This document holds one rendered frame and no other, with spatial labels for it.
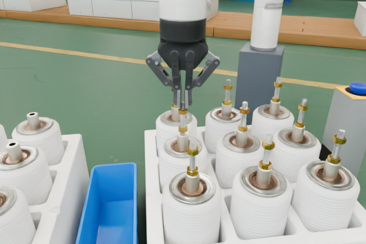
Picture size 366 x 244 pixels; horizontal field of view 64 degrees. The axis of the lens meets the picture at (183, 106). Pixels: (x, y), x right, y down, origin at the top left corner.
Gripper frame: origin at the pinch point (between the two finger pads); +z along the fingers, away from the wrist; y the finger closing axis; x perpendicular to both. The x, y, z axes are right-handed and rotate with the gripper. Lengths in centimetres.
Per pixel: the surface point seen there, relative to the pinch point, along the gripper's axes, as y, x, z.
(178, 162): -0.5, -4.6, 11.0
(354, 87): 36.9, 14.0, 3.0
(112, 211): -18.5, 6.0, 35.3
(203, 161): 4.2, -2.2, 12.4
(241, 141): 11.4, 1.1, 9.7
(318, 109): 54, 69, 36
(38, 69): -93, 113, 36
